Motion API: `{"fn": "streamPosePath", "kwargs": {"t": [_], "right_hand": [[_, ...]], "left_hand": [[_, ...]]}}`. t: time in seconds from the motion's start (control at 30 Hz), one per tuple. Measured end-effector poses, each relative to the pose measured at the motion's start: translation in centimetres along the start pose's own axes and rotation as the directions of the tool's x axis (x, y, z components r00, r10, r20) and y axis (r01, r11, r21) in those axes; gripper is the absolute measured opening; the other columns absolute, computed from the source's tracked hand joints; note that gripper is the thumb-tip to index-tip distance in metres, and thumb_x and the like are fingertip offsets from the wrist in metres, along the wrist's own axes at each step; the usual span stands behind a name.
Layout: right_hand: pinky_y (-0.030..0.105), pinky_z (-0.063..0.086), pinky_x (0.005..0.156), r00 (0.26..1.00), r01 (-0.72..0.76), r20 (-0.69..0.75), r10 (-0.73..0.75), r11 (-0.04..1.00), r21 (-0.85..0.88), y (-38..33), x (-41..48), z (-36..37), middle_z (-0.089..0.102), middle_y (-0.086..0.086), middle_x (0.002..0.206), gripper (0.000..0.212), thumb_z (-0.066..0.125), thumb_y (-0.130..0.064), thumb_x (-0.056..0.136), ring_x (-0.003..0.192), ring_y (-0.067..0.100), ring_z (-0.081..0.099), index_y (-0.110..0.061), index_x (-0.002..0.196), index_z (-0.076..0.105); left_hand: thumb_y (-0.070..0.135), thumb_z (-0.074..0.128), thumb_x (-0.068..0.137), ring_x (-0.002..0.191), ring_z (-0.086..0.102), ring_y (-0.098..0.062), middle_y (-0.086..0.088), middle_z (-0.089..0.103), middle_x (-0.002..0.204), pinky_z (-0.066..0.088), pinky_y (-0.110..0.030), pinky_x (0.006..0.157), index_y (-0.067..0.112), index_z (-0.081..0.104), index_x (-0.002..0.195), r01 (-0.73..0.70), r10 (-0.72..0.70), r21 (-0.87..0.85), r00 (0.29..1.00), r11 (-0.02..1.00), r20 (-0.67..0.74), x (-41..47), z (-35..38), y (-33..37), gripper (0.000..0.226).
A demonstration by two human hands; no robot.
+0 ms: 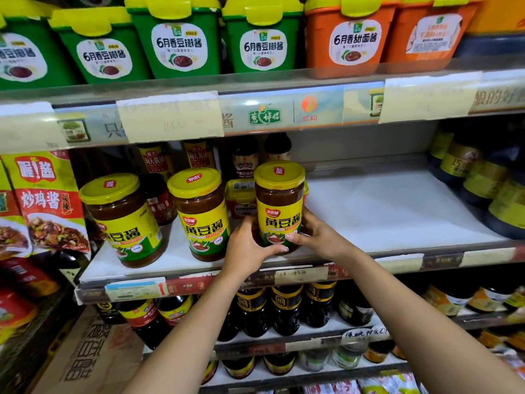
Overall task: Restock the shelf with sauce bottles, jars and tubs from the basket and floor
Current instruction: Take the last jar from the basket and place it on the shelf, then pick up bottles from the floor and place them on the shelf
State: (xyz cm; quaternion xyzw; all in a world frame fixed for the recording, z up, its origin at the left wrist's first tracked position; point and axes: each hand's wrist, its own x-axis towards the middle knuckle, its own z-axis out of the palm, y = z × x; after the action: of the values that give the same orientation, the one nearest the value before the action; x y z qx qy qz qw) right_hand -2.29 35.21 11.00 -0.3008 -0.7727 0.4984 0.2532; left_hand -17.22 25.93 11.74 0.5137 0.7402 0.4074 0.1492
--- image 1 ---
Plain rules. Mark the person's right hand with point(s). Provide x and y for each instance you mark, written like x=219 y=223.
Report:
x=328 y=244

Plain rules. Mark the person's left hand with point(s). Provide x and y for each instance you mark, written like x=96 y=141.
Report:
x=242 y=250

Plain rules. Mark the vinegar bottle red cap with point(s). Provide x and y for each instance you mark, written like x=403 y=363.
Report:
x=277 y=147
x=245 y=157

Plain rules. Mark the chili crisp jar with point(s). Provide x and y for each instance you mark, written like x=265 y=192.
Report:
x=160 y=201

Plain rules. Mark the yellow label soy sauce bottle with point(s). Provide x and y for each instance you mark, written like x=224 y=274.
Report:
x=156 y=160
x=199 y=153

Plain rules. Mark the person's right forearm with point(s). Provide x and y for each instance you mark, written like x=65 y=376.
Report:
x=422 y=332

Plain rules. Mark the person's left forearm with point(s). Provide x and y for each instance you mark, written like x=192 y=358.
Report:
x=184 y=344

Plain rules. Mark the row of large dark bottles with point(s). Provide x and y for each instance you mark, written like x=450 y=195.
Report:
x=287 y=307

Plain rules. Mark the handwritten white price tag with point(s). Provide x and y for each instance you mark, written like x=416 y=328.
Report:
x=365 y=335

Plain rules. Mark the row of short sauce jars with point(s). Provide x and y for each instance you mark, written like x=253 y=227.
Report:
x=279 y=363

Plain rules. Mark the row of seasoning sachets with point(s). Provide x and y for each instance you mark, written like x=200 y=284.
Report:
x=369 y=385

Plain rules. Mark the printed brown cardboard box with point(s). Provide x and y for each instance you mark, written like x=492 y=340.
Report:
x=86 y=357

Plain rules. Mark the hanging yellow sauce packets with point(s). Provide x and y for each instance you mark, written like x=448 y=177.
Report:
x=45 y=201

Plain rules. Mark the green tub yellow lid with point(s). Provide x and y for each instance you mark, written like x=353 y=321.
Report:
x=262 y=45

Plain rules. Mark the orange and green sauce tubs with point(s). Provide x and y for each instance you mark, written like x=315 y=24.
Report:
x=180 y=45

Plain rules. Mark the dark gold patterned box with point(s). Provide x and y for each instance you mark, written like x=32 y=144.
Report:
x=37 y=344

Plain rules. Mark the orange squeeze bottle red cap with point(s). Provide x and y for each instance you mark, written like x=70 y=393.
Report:
x=14 y=311

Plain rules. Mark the row of green sauce tubs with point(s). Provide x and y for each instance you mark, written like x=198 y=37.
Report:
x=102 y=57
x=20 y=57

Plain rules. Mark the large jug orange label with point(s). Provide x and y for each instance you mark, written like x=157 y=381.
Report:
x=498 y=14

